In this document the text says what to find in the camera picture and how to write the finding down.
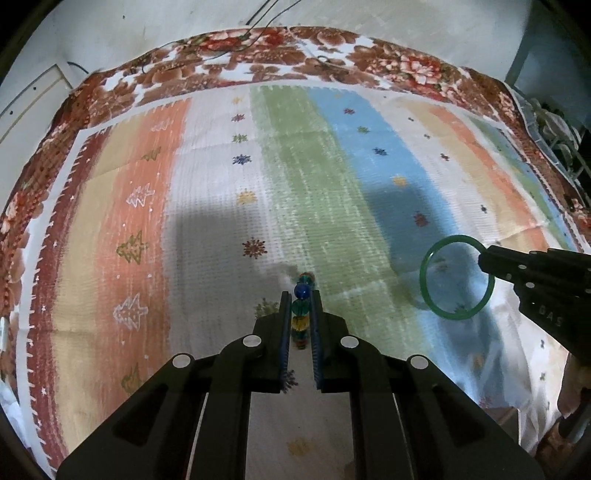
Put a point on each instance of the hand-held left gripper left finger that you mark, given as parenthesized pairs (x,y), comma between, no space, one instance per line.
(285,341)

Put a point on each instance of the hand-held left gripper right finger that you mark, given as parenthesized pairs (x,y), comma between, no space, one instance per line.
(316,341)

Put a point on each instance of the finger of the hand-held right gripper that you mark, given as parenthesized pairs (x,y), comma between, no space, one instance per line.
(505,274)
(508,256)

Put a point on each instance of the green jade bangle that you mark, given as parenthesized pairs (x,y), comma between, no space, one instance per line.
(423,277)

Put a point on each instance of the pile of clothes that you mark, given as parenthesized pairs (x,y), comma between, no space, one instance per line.
(556,134)

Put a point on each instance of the striped colourful blanket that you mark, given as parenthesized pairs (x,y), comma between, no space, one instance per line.
(207,184)

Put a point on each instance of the metal chair with clothes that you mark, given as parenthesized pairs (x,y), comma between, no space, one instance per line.
(521,46)

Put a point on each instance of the white bed headboard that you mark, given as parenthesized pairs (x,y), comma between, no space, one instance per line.
(27,106)

